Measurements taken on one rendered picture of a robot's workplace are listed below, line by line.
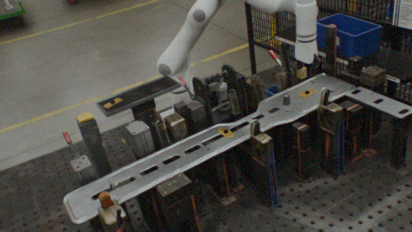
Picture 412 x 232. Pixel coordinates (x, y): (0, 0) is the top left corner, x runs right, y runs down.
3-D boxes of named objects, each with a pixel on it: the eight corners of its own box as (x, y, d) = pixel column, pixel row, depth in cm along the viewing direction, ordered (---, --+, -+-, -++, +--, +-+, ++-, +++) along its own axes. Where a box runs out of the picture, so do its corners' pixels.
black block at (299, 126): (305, 188, 193) (303, 134, 177) (289, 176, 201) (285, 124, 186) (319, 180, 196) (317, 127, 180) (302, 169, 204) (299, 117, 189)
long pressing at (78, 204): (76, 232, 150) (75, 229, 149) (60, 197, 168) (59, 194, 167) (359, 88, 202) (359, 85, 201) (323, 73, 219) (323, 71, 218)
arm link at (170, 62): (181, 69, 234) (168, 85, 222) (164, 55, 233) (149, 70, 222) (227, 1, 199) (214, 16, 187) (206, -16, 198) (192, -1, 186)
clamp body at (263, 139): (268, 212, 184) (261, 146, 165) (251, 196, 193) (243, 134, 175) (285, 202, 187) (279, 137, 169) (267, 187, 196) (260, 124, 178)
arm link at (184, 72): (165, 92, 234) (155, 54, 220) (179, 75, 247) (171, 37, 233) (184, 94, 230) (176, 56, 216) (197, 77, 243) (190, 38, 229)
